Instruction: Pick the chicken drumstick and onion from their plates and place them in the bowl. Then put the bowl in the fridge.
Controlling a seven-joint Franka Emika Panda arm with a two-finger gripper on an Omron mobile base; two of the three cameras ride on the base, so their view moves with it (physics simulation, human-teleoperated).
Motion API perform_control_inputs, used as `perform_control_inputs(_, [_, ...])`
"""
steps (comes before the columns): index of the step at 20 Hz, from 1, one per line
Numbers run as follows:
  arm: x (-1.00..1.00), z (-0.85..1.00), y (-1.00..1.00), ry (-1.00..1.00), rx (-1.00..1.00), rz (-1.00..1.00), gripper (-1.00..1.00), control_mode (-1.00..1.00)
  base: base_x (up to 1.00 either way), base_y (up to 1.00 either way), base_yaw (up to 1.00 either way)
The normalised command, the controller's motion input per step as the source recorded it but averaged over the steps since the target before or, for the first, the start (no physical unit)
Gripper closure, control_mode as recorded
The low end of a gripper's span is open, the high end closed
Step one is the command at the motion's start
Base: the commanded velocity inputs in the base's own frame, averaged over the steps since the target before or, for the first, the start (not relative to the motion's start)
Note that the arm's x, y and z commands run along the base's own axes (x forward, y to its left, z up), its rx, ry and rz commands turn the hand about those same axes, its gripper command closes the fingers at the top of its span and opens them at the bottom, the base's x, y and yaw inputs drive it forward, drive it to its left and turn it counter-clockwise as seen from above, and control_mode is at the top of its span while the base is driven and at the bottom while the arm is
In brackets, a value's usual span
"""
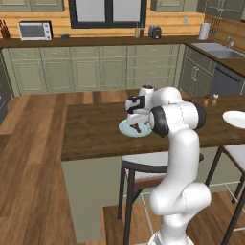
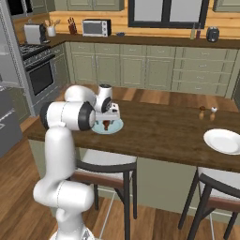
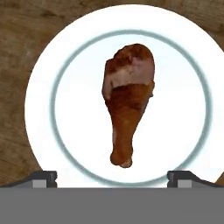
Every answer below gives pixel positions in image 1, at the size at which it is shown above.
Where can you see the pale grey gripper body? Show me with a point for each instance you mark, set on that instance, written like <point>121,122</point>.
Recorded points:
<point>138,118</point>

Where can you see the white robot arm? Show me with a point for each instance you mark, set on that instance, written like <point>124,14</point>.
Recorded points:
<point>178,166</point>

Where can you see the small dark bowl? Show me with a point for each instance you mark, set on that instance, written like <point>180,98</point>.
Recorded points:
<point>65,36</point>

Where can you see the light blue plate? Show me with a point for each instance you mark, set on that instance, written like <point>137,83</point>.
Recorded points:
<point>125,129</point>

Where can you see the black stool with white seat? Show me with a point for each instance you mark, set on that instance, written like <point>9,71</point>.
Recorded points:
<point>237,154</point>
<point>140,164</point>

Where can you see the green kitchen island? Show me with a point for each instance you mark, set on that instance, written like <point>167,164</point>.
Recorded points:
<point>92,134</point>

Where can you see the green lower cupboard run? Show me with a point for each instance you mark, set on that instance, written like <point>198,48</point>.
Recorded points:
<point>92,68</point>

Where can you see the brown pepper shaker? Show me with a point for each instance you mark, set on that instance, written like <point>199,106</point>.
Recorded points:
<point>206,101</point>

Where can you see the green lower cupboards beside sink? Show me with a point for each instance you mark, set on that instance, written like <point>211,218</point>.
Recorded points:
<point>196,71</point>

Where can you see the white-topped salt shaker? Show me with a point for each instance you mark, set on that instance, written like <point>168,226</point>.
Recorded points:
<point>214,100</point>

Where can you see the dark bottle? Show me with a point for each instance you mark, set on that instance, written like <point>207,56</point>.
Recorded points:
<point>139,31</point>

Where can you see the black toaster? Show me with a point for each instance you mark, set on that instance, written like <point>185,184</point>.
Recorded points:
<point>154,32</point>

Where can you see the dark grey dishwasher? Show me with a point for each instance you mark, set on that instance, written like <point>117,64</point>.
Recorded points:
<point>225,83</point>

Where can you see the white plate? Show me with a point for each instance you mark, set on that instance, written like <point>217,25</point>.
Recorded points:
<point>235,118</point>

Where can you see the grey sink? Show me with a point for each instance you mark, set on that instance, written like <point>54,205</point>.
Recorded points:
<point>220,51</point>

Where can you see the white paper towel roll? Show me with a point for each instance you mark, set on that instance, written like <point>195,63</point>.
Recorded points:
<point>204,31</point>

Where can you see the black-framed window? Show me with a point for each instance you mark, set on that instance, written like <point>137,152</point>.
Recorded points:
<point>107,12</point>

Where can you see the green upper cupboard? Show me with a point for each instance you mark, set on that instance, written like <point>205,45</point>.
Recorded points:
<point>225,8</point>
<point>173,5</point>
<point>32,5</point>

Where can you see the silver tap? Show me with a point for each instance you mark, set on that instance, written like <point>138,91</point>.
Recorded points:
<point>229,42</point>

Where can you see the hanging kitchen tools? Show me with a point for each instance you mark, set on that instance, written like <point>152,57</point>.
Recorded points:
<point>215,25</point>

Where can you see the white microwave oven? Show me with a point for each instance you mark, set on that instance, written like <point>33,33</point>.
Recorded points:
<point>34,31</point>

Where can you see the dark grey oven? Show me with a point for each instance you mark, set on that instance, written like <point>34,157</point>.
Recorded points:
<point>4,95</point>

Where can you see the brown knife block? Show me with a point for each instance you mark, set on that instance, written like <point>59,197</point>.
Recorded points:
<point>4,32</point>

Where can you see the white wall outlet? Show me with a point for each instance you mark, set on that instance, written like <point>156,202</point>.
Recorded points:
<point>185,20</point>

